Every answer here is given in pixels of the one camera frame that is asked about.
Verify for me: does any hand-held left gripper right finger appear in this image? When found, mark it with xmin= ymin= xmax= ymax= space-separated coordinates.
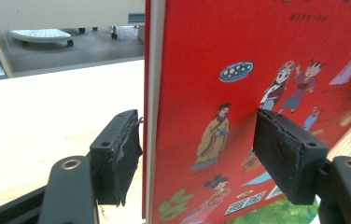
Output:
xmin=252 ymin=107 xmax=330 ymax=205

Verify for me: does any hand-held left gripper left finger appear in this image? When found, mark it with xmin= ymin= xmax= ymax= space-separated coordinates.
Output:
xmin=89 ymin=108 xmax=144 ymax=207

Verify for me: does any red picture book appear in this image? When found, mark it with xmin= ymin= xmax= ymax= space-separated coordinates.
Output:
xmin=141 ymin=0 xmax=351 ymax=224

